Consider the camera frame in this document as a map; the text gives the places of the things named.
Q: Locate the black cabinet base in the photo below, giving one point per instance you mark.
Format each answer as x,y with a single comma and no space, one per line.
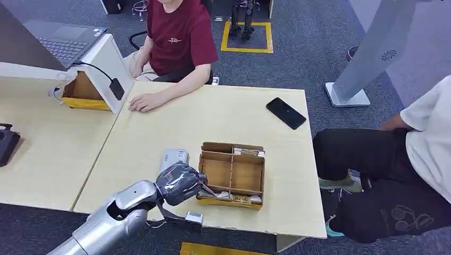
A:
112,5

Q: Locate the wooden card box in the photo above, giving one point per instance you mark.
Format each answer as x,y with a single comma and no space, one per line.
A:
230,204

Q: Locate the black robot legs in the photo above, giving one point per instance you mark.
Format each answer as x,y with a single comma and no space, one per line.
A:
243,21

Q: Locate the white desk leg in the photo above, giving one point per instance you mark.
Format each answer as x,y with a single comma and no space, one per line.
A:
287,243

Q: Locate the card stack with gold print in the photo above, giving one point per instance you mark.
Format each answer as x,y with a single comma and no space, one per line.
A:
239,198

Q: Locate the black device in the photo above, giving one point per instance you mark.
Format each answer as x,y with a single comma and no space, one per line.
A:
7,144

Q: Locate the white laptop stand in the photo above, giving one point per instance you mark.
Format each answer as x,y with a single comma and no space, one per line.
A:
105,67

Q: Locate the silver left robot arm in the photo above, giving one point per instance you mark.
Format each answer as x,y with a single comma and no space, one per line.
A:
116,218

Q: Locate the dark grey laptop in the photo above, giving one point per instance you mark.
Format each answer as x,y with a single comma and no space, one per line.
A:
56,38

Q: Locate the small white floor fitting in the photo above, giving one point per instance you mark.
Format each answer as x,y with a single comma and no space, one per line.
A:
215,80

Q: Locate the grey rounded case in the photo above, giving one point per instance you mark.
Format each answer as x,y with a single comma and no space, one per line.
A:
173,155

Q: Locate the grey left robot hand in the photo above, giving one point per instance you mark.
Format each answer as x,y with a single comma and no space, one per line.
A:
179,183

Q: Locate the person in black trousers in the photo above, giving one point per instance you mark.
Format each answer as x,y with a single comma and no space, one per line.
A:
370,162

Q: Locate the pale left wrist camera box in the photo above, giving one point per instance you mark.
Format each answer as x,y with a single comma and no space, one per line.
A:
194,218

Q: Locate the black smartphone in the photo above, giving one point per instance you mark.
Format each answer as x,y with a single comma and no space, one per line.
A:
286,113

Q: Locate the person's left hand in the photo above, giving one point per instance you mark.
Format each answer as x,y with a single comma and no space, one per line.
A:
144,102

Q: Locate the card stack with white edges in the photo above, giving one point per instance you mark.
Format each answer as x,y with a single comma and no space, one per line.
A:
248,152

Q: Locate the white pillar with base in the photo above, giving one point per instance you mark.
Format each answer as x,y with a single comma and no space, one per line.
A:
373,45

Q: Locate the seated person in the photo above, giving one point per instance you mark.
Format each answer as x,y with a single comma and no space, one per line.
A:
179,38

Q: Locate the dark shoe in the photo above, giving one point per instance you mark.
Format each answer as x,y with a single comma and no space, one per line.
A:
351,52

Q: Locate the wooden box with yellow front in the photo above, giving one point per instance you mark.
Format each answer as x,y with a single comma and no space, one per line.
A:
82,98

